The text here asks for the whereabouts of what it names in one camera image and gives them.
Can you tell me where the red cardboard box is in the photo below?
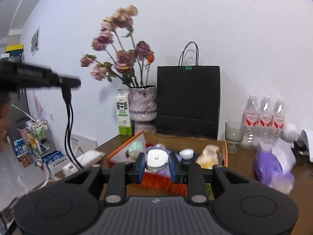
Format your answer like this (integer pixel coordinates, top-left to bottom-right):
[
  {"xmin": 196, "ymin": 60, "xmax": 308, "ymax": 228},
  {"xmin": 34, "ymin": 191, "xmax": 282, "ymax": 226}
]
[{"xmin": 107, "ymin": 132, "xmax": 228, "ymax": 196}]

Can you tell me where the dried pink flower bouquet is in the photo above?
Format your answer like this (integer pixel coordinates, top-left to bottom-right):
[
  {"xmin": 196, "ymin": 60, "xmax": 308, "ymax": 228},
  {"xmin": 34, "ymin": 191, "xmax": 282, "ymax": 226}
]
[{"xmin": 80, "ymin": 4, "xmax": 155, "ymax": 88}]

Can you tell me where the white power bank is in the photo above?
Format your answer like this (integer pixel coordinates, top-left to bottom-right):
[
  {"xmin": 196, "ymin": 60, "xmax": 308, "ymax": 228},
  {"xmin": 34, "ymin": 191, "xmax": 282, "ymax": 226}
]
[{"xmin": 62, "ymin": 150, "xmax": 105, "ymax": 177}]

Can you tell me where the wire storage rack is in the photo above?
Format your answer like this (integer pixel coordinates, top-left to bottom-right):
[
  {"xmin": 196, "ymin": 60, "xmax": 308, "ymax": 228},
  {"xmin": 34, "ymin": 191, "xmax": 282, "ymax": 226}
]
[{"xmin": 15, "ymin": 117, "xmax": 56, "ymax": 166}]

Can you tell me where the white device on right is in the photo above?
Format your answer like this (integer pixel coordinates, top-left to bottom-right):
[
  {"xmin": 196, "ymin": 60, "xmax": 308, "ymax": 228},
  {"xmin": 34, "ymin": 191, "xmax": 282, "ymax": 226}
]
[{"xmin": 294, "ymin": 129, "xmax": 312, "ymax": 163}]

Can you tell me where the yellow white plush toy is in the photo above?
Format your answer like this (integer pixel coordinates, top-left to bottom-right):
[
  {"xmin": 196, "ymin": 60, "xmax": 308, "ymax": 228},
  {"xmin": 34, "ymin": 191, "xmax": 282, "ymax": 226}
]
[{"xmin": 195, "ymin": 144, "xmax": 220, "ymax": 169}]

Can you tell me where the green white milk carton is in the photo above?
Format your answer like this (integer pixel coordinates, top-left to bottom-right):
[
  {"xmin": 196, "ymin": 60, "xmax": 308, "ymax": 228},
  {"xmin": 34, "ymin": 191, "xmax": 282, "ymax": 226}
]
[{"xmin": 115, "ymin": 89, "xmax": 134, "ymax": 136}]

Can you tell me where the black usb splitter cable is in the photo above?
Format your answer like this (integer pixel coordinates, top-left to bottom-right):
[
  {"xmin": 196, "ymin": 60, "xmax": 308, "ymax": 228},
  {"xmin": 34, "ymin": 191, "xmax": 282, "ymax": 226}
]
[{"xmin": 60, "ymin": 85, "xmax": 85, "ymax": 171}]

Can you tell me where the white round ribbed cap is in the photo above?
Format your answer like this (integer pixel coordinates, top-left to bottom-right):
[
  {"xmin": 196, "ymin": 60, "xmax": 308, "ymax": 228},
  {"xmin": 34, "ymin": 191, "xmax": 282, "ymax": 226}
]
[{"xmin": 145, "ymin": 149, "xmax": 169, "ymax": 171}]

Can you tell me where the black paper shopping bag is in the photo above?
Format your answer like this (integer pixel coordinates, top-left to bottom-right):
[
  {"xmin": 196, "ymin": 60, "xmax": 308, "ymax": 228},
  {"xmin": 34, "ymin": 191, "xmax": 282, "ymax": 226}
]
[{"xmin": 156, "ymin": 48, "xmax": 221, "ymax": 139}]

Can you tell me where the purple white ceramic vase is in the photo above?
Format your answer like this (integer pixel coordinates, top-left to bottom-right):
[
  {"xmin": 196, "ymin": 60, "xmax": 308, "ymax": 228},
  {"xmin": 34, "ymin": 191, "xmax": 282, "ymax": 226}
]
[{"xmin": 128, "ymin": 85, "xmax": 157, "ymax": 134}]

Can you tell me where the person's left hand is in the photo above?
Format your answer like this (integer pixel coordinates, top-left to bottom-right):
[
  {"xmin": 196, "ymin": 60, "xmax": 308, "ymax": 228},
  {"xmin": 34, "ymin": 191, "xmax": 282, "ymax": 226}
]
[{"xmin": 0, "ymin": 93, "xmax": 11, "ymax": 143}]

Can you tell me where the middle water bottle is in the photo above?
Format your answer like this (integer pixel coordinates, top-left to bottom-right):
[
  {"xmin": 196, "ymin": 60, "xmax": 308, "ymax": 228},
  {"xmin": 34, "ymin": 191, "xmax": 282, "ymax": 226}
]
[{"xmin": 259, "ymin": 96, "xmax": 273, "ymax": 143}]

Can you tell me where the right water bottle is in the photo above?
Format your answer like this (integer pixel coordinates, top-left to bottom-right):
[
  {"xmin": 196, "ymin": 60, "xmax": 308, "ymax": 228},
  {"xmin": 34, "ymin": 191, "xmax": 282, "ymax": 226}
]
[{"xmin": 272, "ymin": 98, "xmax": 285, "ymax": 142}]

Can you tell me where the left water bottle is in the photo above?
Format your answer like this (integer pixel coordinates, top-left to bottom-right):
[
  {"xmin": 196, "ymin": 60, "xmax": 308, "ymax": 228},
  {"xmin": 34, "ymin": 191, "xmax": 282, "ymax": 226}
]
[{"xmin": 241, "ymin": 94, "xmax": 259, "ymax": 147}]

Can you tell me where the water bottle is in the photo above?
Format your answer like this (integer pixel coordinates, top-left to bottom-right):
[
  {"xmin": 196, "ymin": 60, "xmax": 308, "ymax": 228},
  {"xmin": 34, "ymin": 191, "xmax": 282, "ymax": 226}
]
[
  {"xmin": 241, "ymin": 94, "xmax": 259, "ymax": 147},
  {"xmin": 272, "ymin": 98, "xmax": 285, "ymax": 142},
  {"xmin": 259, "ymin": 96, "xmax": 273, "ymax": 143}
]

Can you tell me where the small white round case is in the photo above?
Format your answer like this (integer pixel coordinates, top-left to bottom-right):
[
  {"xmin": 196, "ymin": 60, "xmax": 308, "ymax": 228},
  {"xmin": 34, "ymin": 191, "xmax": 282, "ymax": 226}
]
[{"xmin": 179, "ymin": 149, "xmax": 194, "ymax": 160}]

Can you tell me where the purple tissue pack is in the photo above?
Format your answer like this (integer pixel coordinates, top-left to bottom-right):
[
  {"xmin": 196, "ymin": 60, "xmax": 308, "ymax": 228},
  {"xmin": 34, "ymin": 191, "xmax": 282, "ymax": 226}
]
[{"xmin": 254, "ymin": 138, "xmax": 296, "ymax": 195}]

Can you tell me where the clear drinking glass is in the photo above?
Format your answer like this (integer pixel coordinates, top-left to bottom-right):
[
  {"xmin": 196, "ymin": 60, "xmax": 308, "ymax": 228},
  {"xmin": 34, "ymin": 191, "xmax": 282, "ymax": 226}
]
[{"xmin": 225, "ymin": 121, "xmax": 244, "ymax": 154}]

